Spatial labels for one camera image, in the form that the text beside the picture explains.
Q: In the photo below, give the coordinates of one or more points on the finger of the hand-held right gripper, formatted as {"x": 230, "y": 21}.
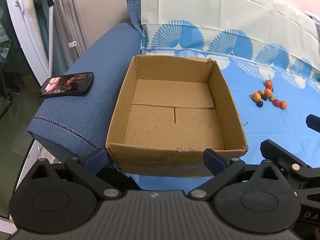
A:
{"x": 313, "y": 123}
{"x": 275, "y": 150}

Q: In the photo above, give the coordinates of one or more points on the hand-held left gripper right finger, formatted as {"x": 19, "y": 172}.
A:
{"x": 212, "y": 161}

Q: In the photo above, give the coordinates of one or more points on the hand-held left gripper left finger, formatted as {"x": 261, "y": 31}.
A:
{"x": 96, "y": 160}

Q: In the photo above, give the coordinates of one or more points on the orange kumquat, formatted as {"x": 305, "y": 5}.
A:
{"x": 268, "y": 92}
{"x": 283, "y": 104}
{"x": 256, "y": 96}

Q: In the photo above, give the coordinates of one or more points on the orange tomato with long stem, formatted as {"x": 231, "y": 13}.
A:
{"x": 268, "y": 83}

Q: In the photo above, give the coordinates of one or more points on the brown cardboard box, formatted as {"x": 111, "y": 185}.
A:
{"x": 162, "y": 120}

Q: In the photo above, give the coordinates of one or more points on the blue white fan print sheet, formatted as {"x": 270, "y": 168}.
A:
{"x": 250, "y": 130}

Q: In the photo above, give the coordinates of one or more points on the blue denim sofa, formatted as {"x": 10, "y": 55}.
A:
{"x": 87, "y": 100}

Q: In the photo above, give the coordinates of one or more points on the black smartphone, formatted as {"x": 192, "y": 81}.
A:
{"x": 66, "y": 83}

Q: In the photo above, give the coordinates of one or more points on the floral blanket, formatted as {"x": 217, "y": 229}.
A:
{"x": 315, "y": 20}

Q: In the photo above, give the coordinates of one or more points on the white curtain clip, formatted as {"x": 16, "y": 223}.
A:
{"x": 72, "y": 44}

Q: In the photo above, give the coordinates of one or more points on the teal curtain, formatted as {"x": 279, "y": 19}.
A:
{"x": 41, "y": 30}

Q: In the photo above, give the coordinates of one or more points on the grey curtain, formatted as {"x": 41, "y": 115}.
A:
{"x": 67, "y": 17}

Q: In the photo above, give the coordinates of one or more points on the plaid hanging shirt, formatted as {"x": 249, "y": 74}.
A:
{"x": 3, "y": 42}

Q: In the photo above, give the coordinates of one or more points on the white door frame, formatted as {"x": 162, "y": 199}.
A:
{"x": 27, "y": 30}

